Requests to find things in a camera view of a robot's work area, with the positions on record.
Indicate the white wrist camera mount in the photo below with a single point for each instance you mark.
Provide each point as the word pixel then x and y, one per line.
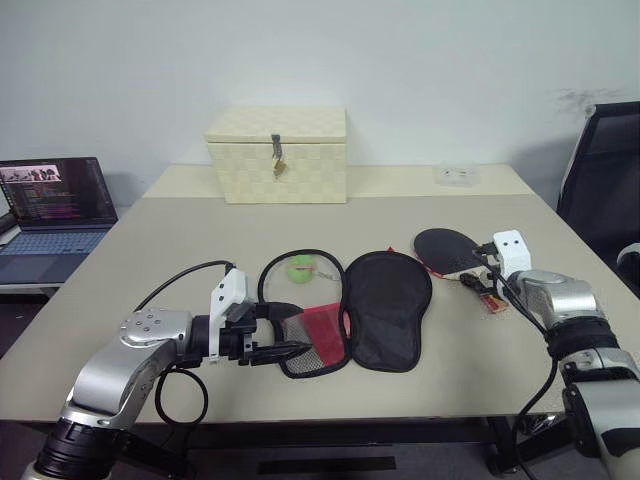
pixel 511 250
pixel 229 290

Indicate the brass padlock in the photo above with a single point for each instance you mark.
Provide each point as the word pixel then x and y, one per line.
pixel 279 169

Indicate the black mesh paddle case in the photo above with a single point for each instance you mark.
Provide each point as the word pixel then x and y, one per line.
pixel 385 310

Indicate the green ball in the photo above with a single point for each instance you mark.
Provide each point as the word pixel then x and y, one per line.
pixel 300 268

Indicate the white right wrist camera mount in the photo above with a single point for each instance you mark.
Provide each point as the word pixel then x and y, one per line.
pixel 511 250

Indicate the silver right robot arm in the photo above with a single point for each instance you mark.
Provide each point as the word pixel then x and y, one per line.
pixel 575 320

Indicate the black mesh office chair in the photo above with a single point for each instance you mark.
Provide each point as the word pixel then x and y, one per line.
pixel 600 180

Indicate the red insert card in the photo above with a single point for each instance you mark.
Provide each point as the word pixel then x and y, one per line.
pixel 325 335

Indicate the open laptop computer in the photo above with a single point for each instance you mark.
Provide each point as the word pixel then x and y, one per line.
pixel 55 210

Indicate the black rubber table tennis paddle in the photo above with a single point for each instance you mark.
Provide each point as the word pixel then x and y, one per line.
pixel 445 250

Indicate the cream woven storage box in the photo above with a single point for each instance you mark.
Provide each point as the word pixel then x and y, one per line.
pixel 280 165

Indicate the black table frame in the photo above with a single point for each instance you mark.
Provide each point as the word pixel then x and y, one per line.
pixel 350 437

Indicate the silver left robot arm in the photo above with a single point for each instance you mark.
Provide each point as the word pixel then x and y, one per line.
pixel 105 370

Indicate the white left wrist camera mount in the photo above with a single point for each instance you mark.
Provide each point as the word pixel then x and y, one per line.
pixel 229 290

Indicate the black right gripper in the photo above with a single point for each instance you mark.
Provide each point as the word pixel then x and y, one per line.
pixel 495 272

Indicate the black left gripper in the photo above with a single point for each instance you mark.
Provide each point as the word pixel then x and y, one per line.
pixel 239 340

